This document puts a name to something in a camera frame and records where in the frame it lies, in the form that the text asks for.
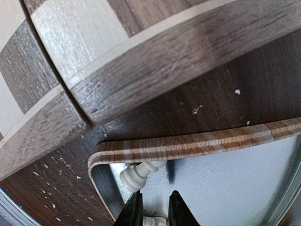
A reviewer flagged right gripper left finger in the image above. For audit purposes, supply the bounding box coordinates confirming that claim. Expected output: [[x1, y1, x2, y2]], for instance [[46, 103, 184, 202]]
[[113, 191, 143, 226]]

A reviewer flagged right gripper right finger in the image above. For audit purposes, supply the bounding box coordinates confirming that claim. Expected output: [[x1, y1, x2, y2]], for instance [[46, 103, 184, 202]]
[[168, 190, 200, 226]]

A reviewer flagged white piece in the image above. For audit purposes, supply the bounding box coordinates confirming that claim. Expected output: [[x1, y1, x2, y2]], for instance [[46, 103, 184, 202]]
[[143, 216, 167, 226]]

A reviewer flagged metal tray with wood rim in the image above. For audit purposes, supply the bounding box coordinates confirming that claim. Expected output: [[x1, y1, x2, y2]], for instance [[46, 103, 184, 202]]
[[87, 118, 301, 226]]

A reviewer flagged white pieces pile in tray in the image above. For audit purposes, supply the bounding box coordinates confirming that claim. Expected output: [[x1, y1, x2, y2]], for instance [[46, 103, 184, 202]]
[[119, 160, 166, 193]]

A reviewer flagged wooden chess board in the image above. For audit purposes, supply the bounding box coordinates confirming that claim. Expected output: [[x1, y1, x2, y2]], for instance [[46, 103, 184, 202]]
[[0, 0, 301, 179]]

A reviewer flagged aluminium front rail frame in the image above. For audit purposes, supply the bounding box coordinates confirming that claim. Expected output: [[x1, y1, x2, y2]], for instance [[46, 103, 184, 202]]
[[0, 188, 39, 226]]

